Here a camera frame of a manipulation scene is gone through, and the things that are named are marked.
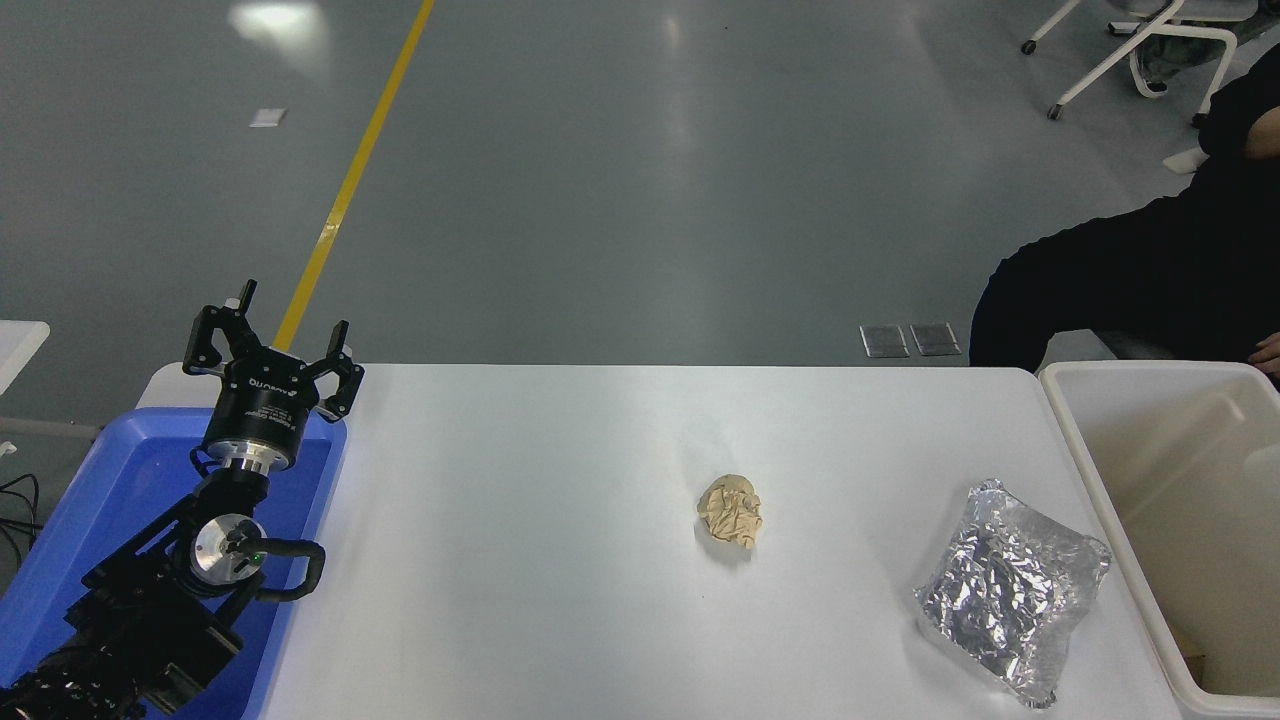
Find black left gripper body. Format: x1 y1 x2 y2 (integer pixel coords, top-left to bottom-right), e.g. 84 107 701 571
204 350 322 457

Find crumpled silver foil tray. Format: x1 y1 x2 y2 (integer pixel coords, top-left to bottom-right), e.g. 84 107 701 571
912 479 1114 711

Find white wheeled chair frame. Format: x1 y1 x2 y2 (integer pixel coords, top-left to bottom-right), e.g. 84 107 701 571
1020 0 1241 122

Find blue plastic tray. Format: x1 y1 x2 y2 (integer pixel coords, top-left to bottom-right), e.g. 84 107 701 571
0 405 349 720

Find small white table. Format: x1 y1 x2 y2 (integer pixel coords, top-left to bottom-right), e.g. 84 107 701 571
0 320 51 396

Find person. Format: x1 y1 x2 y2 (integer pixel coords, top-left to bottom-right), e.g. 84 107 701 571
968 68 1280 391

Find crumpled tan paper ball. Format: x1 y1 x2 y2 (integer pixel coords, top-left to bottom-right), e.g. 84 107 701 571
697 474 765 550

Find black cables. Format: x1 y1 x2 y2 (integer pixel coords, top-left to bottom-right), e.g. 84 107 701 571
0 473 43 573

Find large pale plastic bin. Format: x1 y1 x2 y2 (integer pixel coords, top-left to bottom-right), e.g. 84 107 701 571
1040 360 1280 719

